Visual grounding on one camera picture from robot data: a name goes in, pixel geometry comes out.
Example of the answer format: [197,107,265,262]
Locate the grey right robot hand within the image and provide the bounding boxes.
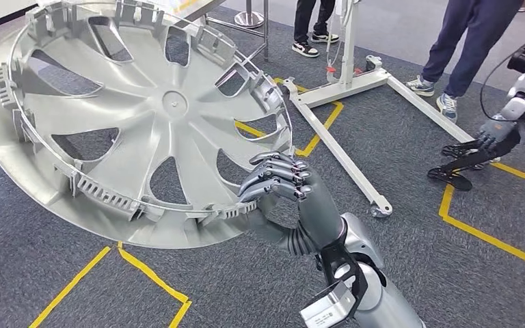
[237,151,347,257]

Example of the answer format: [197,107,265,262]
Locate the white metal gantry stand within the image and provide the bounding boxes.
[282,0,502,219]

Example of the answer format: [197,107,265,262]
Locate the silver plastic wheel hubcap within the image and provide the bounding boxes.
[0,0,294,250]

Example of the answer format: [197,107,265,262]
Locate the person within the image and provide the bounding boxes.
[291,0,341,59]
[405,0,524,124]

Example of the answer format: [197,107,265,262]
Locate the neighbour robot grey hand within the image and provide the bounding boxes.
[427,120,522,192]

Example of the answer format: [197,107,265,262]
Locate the yellow floor tape square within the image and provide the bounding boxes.
[439,162,525,275]
[29,242,192,328]
[234,77,345,159]

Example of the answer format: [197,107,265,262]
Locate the round metal stanchion base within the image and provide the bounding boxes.
[234,0,266,29]

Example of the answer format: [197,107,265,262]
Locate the stainless steel workbench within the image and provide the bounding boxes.
[172,0,271,63]

